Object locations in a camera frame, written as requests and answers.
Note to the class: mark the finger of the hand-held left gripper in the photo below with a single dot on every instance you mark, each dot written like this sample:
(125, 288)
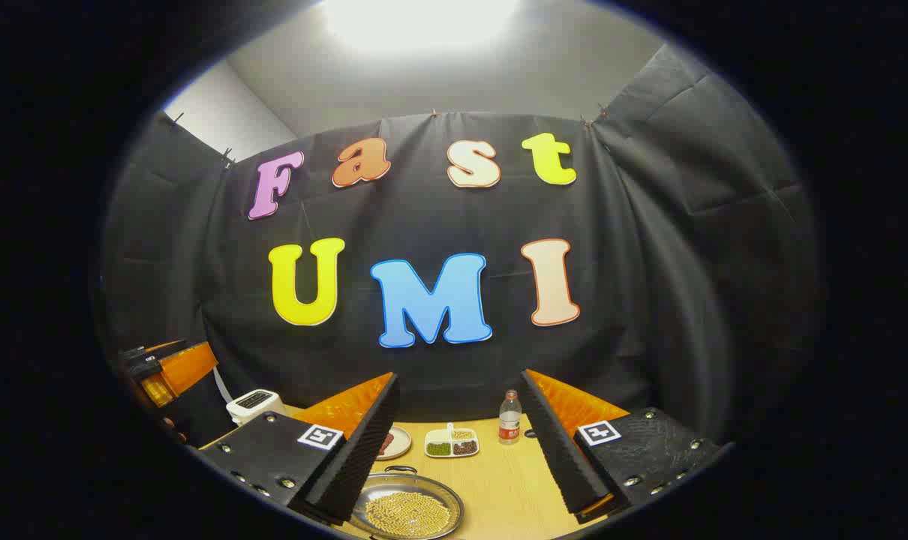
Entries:
(184, 367)

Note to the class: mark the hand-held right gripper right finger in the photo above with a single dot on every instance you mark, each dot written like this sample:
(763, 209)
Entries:
(563, 457)

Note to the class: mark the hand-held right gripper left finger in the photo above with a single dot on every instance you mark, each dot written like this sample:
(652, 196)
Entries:
(356, 457)

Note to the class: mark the stainless steel pot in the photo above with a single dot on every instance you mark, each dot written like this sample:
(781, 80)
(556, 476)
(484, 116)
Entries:
(371, 495)

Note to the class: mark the raw meat slice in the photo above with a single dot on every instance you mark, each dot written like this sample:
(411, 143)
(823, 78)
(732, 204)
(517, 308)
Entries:
(385, 444)

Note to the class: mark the round white plate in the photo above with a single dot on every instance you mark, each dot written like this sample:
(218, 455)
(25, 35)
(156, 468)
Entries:
(400, 442)

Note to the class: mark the white toaster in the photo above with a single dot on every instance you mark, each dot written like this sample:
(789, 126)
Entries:
(253, 405)

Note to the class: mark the plastic water bottle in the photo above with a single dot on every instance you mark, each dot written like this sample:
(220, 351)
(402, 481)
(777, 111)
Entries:
(509, 420)

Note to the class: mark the pile of soybeans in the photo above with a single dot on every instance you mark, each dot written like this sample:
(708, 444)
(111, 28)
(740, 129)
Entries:
(409, 514)

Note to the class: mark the pile of green beans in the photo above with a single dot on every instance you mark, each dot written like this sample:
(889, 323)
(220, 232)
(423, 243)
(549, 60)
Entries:
(438, 448)

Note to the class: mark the white divided dish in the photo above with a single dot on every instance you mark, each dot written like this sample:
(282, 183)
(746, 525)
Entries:
(452, 439)

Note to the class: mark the pile of dark red beans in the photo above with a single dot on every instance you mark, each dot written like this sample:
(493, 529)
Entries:
(464, 448)

